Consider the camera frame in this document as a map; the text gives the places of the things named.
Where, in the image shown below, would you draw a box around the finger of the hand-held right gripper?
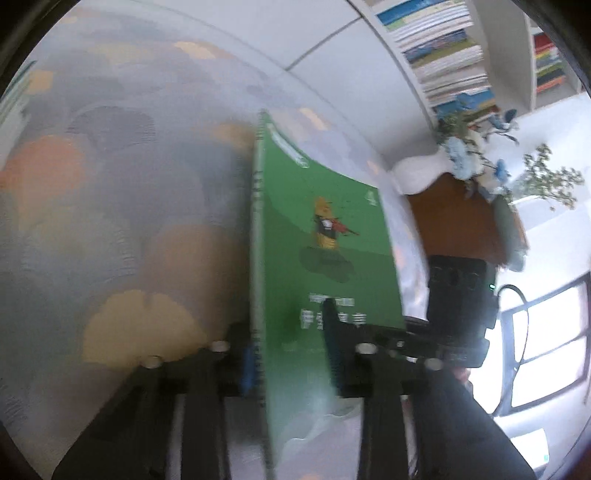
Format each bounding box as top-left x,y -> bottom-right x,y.
370,326 -> 433,361

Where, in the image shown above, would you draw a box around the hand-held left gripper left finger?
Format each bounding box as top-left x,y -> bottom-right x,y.
52,322 -> 256,480

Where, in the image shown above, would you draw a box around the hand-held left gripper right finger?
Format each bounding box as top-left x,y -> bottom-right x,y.
322,300 -> 536,480

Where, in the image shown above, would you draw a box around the green book with violin figure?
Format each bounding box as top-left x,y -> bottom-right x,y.
248,110 -> 408,480

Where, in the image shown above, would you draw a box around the stack of thin books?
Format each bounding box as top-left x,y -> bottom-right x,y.
0,60 -> 38,139

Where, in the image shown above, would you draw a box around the row of pale shelved books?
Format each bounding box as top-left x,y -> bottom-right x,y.
376,0 -> 498,121

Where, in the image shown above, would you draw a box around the brown wooden stand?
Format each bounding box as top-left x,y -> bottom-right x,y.
406,173 -> 527,271

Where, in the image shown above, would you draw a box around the bright window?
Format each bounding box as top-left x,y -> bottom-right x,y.
489,272 -> 591,472

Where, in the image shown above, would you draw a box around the white vase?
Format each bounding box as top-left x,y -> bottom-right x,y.
392,154 -> 451,197

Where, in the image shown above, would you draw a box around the blue artificial flowers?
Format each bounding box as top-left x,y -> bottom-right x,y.
434,92 -> 518,195

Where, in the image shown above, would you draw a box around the green potted plant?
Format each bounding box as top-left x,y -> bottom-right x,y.
492,143 -> 586,273

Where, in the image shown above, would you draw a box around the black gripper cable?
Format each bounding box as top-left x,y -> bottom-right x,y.
489,285 -> 532,416

